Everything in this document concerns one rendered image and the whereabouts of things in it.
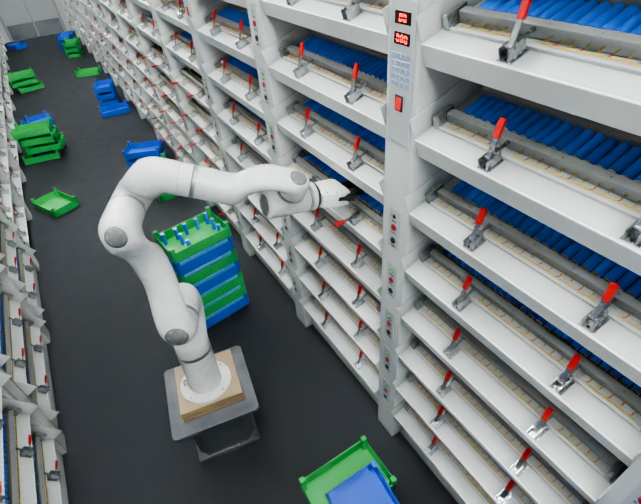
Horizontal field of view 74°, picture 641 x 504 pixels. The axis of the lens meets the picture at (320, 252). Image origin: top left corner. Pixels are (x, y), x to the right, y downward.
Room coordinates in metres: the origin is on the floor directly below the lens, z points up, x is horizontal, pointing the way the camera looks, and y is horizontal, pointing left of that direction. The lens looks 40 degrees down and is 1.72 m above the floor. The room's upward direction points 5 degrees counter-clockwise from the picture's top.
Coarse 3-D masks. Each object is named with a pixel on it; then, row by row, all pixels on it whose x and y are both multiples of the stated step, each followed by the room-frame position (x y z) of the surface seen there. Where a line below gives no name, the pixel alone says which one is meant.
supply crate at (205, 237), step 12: (216, 216) 1.76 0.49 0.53; (180, 228) 1.72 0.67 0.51; (192, 228) 1.75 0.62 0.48; (204, 228) 1.74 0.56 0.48; (216, 228) 1.73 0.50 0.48; (228, 228) 1.66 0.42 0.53; (156, 240) 1.63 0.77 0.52; (168, 240) 1.67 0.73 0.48; (192, 240) 1.65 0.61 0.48; (204, 240) 1.58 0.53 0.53; (216, 240) 1.62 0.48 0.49; (168, 252) 1.52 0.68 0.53; (180, 252) 1.51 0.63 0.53; (192, 252) 1.54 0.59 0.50
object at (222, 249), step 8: (232, 240) 1.66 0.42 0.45; (216, 248) 1.61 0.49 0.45; (224, 248) 1.63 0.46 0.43; (232, 248) 1.66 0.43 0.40; (200, 256) 1.56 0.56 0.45; (208, 256) 1.58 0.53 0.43; (216, 256) 1.60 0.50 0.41; (176, 264) 1.49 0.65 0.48; (184, 264) 1.51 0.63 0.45; (192, 264) 1.53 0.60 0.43; (200, 264) 1.55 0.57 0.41; (176, 272) 1.52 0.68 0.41; (184, 272) 1.50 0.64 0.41
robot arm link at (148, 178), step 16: (144, 160) 1.01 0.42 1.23; (160, 160) 1.01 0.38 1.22; (128, 176) 0.99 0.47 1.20; (144, 176) 0.98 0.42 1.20; (160, 176) 0.98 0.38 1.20; (176, 176) 0.98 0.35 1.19; (128, 192) 1.04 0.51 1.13; (144, 192) 0.97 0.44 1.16; (160, 192) 0.98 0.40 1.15; (176, 192) 0.98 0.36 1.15; (144, 208) 1.04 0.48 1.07
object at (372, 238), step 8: (288, 152) 1.46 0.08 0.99; (296, 152) 1.48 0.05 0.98; (304, 152) 1.50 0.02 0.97; (280, 160) 1.45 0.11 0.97; (288, 160) 1.46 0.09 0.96; (296, 168) 1.43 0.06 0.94; (328, 208) 1.17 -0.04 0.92; (336, 208) 1.15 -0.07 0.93; (344, 208) 1.14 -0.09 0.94; (352, 208) 1.13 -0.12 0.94; (336, 216) 1.14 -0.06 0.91; (344, 216) 1.10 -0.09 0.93; (344, 224) 1.10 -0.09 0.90; (352, 224) 1.06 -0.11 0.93; (360, 224) 1.05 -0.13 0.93; (368, 224) 1.04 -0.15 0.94; (352, 232) 1.07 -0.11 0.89; (360, 232) 1.02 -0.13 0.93; (368, 232) 1.01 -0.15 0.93; (376, 232) 1.00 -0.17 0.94; (368, 240) 0.98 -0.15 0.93; (376, 240) 0.97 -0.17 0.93; (376, 248) 0.95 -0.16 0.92
